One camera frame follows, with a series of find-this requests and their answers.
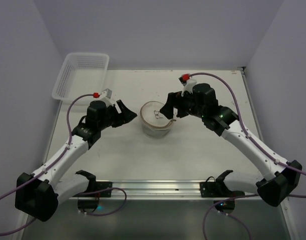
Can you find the white mesh laundry bag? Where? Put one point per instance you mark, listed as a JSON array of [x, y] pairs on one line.
[[154, 124]]

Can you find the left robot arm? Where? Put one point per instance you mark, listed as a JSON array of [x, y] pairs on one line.
[[40, 193]]

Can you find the aluminium right side rail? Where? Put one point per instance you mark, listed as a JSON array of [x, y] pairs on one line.
[[243, 74]]

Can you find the white plastic basket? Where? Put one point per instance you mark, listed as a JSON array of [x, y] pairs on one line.
[[81, 73]]

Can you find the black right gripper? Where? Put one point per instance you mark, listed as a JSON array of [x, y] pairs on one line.
[[179, 104]]

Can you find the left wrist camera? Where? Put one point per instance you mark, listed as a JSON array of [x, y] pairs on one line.
[[106, 97]]

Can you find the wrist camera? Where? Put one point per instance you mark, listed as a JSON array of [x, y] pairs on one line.
[[106, 97], [188, 83]]

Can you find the aluminium rail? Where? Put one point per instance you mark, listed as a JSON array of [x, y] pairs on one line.
[[243, 74], [157, 189]]

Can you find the aluminium front rail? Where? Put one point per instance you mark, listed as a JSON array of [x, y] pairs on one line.
[[157, 189]]

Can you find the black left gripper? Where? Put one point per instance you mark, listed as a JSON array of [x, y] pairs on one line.
[[117, 115]]

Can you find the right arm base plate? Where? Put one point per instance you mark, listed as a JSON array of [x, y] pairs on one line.
[[211, 189]]

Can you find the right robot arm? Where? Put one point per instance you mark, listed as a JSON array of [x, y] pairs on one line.
[[278, 177]]

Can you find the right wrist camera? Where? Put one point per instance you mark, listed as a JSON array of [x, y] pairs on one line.
[[188, 83]]

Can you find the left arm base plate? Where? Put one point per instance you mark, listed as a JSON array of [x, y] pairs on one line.
[[102, 188]]

